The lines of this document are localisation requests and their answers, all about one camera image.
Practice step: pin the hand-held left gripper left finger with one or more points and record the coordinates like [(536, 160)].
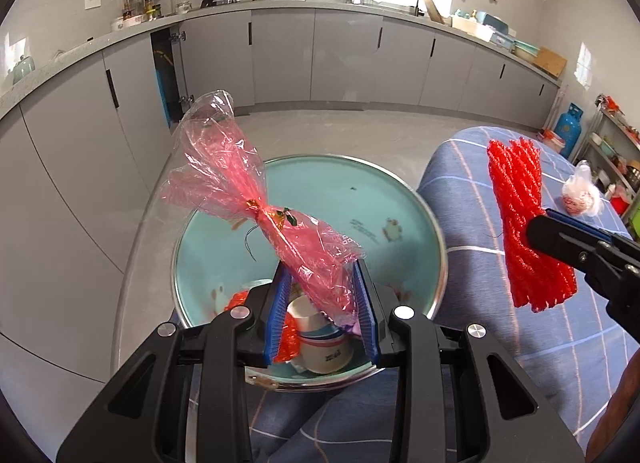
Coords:
[(280, 318)]

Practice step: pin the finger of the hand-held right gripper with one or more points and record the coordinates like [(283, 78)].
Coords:
[(560, 243), (575, 221)]

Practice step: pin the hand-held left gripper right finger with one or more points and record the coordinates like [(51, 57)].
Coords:
[(367, 318)]

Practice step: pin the purple foil wrapper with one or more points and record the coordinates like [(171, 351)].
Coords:
[(345, 329)]

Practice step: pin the white and blue paper cup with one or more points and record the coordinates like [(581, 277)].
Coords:
[(322, 353)]

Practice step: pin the teal enamel basin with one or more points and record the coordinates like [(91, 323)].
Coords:
[(325, 203)]

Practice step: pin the pink cellophane wrapper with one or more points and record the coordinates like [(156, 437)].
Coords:
[(235, 173)]

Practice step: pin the person's right forearm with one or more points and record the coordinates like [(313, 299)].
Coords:
[(617, 408)]

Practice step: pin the clear plastic bag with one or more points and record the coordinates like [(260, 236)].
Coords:
[(580, 195)]

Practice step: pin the metal storage rack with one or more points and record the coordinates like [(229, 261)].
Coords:
[(617, 153)]

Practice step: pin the white bin with red bag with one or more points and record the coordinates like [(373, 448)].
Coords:
[(553, 142)]

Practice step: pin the blue gas cylinder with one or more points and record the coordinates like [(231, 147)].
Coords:
[(163, 95), (570, 128)]

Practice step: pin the blue plaid tablecloth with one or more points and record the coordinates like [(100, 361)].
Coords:
[(450, 263)]

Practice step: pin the wooden cutting board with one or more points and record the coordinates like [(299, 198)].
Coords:
[(550, 63)]

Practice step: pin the teal plastic tray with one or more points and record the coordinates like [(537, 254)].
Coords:
[(525, 50)]

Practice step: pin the blue storage box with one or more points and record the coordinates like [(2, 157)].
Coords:
[(497, 30)]

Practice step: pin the white plastic tub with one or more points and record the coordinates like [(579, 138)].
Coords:
[(472, 28)]

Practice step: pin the leaning wooden board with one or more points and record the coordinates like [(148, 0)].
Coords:
[(434, 8)]

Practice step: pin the grey kitchen base cabinets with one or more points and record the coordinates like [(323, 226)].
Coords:
[(340, 53)]

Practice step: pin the glass jar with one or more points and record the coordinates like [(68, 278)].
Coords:
[(183, 7)]

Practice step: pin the white ceramic pot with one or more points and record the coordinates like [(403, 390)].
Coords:
[(120, 24)]

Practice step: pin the green teapot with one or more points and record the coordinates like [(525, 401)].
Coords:
[(22, 70)]

